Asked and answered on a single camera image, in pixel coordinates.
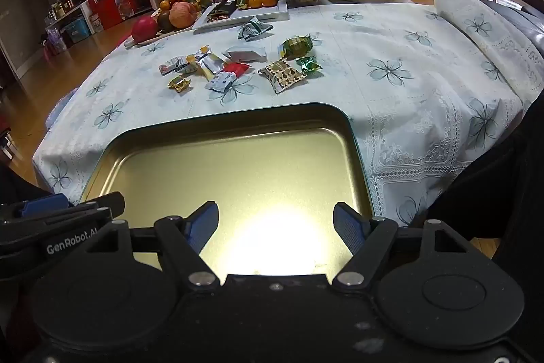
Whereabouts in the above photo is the white rectangular plate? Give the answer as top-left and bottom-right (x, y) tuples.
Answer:
(193, 0), (290, 33)

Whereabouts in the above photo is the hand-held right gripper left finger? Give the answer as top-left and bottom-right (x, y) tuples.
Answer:
(85, 200), (222, 288)

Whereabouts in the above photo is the large pale red apple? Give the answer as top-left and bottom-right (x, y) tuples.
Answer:
(169, 2), (197, 29)

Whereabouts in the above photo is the dark chocolate packet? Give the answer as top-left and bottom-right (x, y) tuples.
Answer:
(208, 0), (238, 22)

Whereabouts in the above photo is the green yellow snack packet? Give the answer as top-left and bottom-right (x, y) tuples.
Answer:
(278, 35), (314, 60)

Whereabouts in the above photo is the gold metal tin tray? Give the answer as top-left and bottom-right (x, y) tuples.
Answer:
(79, 103), (375, 276)

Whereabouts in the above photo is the wooden fruit board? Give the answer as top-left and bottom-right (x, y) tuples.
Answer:
(124, 8), (200, 48)

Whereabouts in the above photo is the blue storage bin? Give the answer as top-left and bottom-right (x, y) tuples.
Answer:
(62, 18), (92, 43)

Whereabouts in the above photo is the green white snack packet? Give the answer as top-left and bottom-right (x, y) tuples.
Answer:
(237, 17), (274, 40)

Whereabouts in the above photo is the silver red green snack packet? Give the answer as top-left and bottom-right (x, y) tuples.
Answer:
(158, 57), (185, 75)

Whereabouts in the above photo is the gold candy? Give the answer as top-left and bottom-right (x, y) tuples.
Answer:
(168, 76), (193, 93)

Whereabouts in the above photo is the small green candy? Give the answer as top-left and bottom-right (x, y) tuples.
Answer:
(296, 56), (323, 73)

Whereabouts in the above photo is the brown gold patterned snack packet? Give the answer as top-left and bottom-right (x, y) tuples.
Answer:
(258, 57), (308, 94)

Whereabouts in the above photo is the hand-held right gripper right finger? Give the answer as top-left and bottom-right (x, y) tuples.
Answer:
(332, 201), (468, 287)

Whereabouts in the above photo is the white grey snack packet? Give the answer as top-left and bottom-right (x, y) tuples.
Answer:
(222, 45), (268, 63)

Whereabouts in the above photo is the black leather seat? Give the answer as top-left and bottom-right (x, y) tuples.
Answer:
(480, 0), (544, 62)

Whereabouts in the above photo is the red storage box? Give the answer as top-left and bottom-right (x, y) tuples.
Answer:
(89, 0), (137, 28)

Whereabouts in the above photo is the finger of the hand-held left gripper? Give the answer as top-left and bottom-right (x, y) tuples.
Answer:
(17, 194), (75, 219)
(68, 192), (126, 219)

